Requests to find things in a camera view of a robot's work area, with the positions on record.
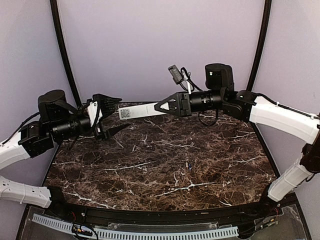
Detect white slotted cable duct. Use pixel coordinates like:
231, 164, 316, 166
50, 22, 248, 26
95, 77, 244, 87
32, 214, 239, 240

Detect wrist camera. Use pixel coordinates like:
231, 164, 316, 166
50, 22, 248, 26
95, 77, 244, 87
86, 101, 103, 127
168, 64, 184, 85

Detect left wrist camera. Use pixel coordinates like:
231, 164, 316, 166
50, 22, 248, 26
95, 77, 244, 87
86, 101, 103, 127

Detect black front rail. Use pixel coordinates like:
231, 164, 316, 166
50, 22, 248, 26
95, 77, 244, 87
44, 190, 298, 227

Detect black left corner post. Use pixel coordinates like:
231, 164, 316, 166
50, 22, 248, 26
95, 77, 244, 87
49, 0, 82, 107

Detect white remote control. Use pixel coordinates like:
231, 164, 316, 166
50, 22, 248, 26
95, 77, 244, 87
118, 102, 166, 120

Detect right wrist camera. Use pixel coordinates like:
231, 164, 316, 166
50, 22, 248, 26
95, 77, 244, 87
168, 64, 184, 85

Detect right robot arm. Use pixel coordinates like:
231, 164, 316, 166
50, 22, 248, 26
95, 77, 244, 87
154, 63, 320, 217

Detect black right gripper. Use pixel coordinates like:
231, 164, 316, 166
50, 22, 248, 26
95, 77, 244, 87
154, 89, 226, 116

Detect black right corner post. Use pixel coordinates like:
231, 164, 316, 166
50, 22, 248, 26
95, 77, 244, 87
246, 0, 272, 91

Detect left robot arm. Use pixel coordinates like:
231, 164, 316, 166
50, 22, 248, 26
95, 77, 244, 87
0, 89, 128, 218

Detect black corner post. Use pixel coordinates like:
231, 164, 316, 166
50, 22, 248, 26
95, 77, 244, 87
49, 0, 82, 107
246, 0, 272, 91

